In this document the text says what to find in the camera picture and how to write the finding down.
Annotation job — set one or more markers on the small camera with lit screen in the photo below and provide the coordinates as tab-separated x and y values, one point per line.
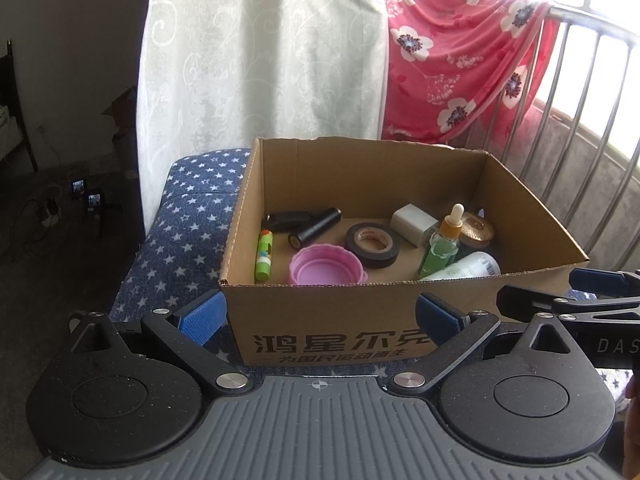
78	187
94	200

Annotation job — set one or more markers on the brown cardboard box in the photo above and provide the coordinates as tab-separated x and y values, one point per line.
325	310

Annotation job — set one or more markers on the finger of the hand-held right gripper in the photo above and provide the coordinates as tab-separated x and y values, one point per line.
595	280
525	300

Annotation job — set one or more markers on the green dropper bottle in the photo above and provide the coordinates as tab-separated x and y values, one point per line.
440	255

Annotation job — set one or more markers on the metal railing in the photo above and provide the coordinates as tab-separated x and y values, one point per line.
595	25

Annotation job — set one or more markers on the green glue stick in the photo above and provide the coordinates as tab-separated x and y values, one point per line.
263	257

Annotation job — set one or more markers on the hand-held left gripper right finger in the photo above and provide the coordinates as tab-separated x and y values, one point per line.
435	312

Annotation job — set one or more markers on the white plastic bottle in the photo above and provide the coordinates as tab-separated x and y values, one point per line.
470	265

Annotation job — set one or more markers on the black lipstick tube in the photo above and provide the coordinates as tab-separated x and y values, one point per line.
317	225

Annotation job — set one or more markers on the red floral cloth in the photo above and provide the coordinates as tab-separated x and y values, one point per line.
450	60

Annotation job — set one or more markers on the black tape roll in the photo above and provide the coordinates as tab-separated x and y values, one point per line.
357	250

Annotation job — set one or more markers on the blue star-print blanket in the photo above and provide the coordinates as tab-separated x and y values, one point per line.
185	220

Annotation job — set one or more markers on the person's right hand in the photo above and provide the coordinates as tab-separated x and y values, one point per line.
633	397

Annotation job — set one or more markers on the white wall charger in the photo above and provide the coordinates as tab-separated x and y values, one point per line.
410	220

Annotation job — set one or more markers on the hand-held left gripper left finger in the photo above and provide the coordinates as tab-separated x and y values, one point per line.
202	312

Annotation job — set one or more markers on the pink plastic lid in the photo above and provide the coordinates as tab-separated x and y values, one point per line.
320	267

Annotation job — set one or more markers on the white patterned curtain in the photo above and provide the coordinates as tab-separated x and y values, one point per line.
250	60

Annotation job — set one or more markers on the black car key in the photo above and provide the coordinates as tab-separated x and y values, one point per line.
285	220

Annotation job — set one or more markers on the dark jar with gold lid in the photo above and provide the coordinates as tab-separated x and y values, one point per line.
477	232

